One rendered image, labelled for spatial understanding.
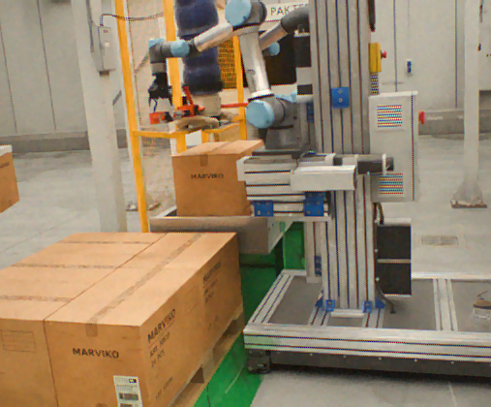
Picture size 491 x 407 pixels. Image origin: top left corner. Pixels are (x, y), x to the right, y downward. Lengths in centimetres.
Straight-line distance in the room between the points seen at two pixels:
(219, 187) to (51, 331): 140
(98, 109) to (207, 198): 127
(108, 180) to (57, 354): 216
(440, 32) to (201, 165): 900
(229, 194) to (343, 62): 105
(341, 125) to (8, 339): 167
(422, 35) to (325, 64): 921
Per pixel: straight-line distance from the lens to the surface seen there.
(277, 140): 256
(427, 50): 1185
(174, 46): 269
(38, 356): 239
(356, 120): 269
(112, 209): 432
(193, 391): 271
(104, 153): 427
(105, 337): 219
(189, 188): 335
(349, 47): 270
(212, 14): 328
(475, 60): 581
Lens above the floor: 136
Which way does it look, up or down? 13 degrees down
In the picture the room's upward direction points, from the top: 5 degrees counter-clockwise
